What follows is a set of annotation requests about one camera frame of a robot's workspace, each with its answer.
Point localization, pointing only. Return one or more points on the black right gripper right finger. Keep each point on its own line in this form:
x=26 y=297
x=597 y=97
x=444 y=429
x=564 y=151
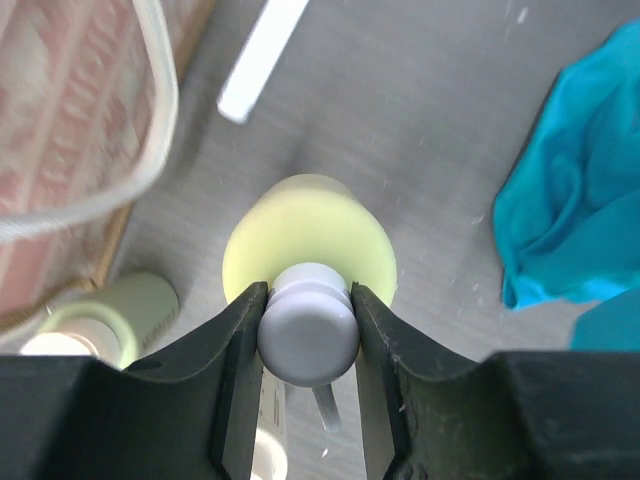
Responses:
x=429 y=413

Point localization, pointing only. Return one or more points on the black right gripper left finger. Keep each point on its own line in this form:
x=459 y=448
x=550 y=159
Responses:
x=187 y=411

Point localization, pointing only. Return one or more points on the cream white bottle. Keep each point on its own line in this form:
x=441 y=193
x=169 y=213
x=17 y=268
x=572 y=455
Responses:
x=270 y=461

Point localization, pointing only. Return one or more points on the pale green lotion bottle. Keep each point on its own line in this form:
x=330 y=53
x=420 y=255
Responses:
x=116 y=324

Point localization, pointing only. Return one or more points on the yellow pump dispenser bottle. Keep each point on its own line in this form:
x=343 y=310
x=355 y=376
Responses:
x=309 y=239

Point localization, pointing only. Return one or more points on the brown jute canvas bag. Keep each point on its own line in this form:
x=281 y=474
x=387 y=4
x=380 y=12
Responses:
x=77 y=101

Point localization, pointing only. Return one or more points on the teal cloth garment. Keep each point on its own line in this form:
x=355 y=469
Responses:
x=566 y=221

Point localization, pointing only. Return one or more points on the white rack foot bar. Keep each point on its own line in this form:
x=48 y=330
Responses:
x=258 y=58

